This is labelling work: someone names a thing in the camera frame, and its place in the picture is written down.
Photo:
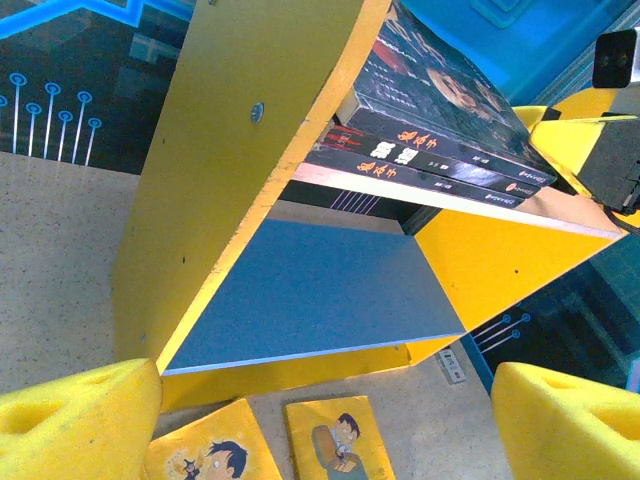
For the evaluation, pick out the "dark blue portrait cover book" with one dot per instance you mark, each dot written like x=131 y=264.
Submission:
x=450 y=85
x=450 y=189

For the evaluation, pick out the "white label sticker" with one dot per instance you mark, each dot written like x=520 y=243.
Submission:
x=454 y=367

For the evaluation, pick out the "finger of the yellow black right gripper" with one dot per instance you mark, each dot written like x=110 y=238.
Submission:
x=565 y=145
x=585 y=102

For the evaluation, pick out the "black wolf cover book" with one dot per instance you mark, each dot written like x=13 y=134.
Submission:
x=450 y=169

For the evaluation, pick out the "yellow book boy witch print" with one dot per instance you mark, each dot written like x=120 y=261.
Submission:
x=220 y=430

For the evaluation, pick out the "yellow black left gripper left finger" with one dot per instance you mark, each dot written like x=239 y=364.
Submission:
x=70 y=430

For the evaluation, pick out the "yellow book backpack figure print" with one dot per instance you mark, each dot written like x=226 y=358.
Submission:
x=320 y=415

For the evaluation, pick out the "yellow bookshelf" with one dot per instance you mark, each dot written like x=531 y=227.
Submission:
x=240 y=150

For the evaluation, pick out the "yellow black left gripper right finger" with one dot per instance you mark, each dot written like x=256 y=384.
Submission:
x=575 y=435

